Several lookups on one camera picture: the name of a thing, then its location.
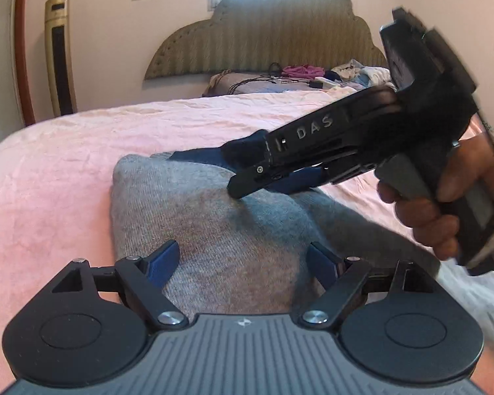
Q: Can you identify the olive padded headboard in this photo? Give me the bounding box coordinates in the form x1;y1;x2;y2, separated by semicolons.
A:
143;0;389;81

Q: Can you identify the magenta cloth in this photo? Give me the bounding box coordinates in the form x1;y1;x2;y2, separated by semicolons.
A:
282;64;325;80

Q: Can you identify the pink bed sheet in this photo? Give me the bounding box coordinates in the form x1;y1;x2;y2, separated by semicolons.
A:
0;86;494;379

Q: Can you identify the black cable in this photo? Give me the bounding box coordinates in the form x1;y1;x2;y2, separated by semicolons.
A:
229;63;318;93

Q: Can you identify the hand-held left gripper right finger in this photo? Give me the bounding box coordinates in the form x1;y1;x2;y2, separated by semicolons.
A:
300;241;438;330

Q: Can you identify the pile of white clothes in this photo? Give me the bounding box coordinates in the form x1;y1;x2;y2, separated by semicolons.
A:
330;59;398;91

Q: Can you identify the person's right hand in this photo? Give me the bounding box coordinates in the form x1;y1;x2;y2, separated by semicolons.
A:
376;131;494;262

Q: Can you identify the brown wooden door frame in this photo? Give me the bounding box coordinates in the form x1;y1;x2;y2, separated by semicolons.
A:
14;0;37;127

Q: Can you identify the grey and navy knit sweater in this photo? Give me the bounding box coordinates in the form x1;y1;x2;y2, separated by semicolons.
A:
109;147;441;317

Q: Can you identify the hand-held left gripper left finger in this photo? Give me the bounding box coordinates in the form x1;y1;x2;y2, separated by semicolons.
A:
51;239;190;330

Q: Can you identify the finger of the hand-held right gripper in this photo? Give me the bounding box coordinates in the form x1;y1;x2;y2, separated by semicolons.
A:
227;163;331;199
222;129;273;170

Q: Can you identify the brown pillow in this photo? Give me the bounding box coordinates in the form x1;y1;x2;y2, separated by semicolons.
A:
202;69;272;98

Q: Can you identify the gold tower air conditioner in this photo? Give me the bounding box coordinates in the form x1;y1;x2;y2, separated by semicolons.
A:
44;0;78;118

